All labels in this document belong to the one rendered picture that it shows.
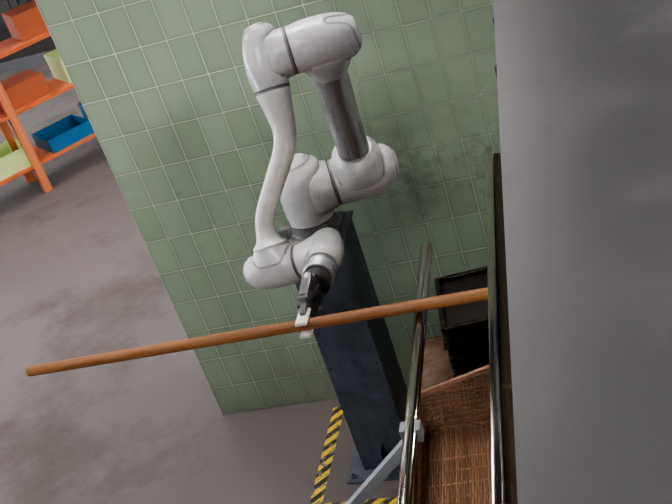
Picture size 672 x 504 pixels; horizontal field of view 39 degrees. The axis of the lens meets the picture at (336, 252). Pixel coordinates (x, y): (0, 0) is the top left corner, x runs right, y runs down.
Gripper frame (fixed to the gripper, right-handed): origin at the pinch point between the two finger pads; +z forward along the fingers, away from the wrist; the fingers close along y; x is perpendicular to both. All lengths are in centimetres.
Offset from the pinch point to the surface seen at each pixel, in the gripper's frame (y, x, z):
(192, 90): -27, 55, -118
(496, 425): -24, -53, 73
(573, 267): -91, -72, 135
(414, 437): 2, -31, 44
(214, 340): -0.5, 24.0, 1.9
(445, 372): 61, -19, -51
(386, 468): 11.8, -22.0, 41.7
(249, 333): -0.8, 14.3, 1.8
